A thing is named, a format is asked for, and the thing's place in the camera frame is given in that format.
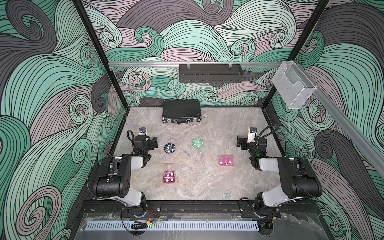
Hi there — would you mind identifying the round dark blue pillbox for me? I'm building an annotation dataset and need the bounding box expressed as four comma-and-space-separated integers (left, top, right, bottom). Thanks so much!
164, 143, 176, 154

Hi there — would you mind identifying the dark pink square pillbox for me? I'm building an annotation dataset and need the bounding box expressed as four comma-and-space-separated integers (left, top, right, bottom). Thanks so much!
163, 171, 176, 184

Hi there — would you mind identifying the round green pillbox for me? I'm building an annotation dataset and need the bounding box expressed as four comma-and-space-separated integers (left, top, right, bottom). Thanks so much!
192, 139, 204, 150

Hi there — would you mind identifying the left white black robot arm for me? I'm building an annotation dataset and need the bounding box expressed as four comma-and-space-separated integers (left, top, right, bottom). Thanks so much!
91, 127, 158, 212

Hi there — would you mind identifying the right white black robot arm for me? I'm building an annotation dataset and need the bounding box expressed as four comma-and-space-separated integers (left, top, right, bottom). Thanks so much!
237, 124, 323, 218

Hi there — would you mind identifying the light pink square pillbox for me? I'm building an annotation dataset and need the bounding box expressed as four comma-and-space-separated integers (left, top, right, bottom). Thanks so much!
218, 155, 235, 167

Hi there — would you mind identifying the black hard carrying case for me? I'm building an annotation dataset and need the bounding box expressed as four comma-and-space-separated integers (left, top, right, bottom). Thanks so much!
162, 100, 202, 125

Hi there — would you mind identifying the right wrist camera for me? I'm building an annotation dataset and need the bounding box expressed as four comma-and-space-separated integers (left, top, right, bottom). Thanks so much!
247, 127, 257, 143

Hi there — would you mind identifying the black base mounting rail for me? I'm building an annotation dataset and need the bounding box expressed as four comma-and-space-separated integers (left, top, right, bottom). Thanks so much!
80, 200, 320, 219

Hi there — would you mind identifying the clear plastic wall bin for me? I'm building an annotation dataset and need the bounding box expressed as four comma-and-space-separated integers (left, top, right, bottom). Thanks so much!
272, 61, 317, 109

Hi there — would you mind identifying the aluminium wall rail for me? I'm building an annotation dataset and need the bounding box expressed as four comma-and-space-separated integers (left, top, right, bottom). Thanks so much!
108, 61, 282, 69

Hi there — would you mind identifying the black perforated wall tray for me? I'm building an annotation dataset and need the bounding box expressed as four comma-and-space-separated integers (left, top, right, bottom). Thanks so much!
179, 65, 244, 84

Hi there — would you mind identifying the white slotted cable duct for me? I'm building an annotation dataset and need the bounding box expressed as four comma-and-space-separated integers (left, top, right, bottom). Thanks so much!
84, 220, 259, 231

